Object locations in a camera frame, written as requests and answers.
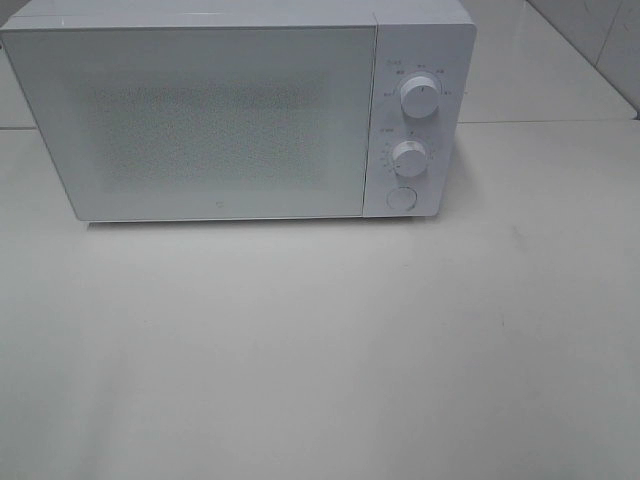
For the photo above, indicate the white timer knob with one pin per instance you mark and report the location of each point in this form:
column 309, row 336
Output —
column 409, row 159

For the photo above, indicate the round white door button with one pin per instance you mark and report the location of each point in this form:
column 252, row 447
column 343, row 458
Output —
column 402, row 199

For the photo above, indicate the white upper microwave knob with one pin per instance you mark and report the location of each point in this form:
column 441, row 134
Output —
column 420, row 95

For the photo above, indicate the white microwave oven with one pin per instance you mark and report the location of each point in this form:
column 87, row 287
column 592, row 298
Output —
column 238, row 110

